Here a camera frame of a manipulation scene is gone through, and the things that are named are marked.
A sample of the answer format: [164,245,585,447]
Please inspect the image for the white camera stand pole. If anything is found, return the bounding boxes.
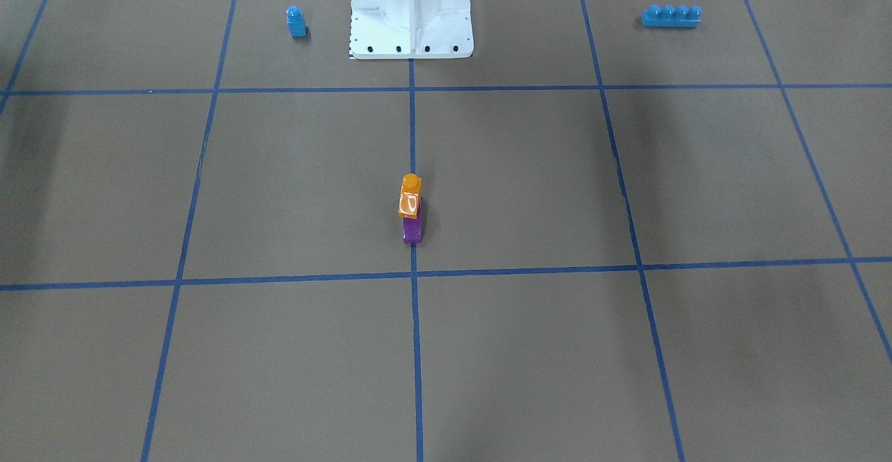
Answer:
[348,0,475,60]

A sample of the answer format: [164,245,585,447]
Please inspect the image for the small blue block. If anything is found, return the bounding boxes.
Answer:
[286,6,308,38]

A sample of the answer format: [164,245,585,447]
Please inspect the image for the orange trapezoid block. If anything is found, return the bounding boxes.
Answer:
[397,173,422,220]

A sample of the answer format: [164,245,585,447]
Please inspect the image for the purple trapezoid block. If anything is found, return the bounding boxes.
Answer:
[402,217,424,244]

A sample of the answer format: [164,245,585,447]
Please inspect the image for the long blue block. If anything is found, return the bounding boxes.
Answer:
[640,4,703,28]

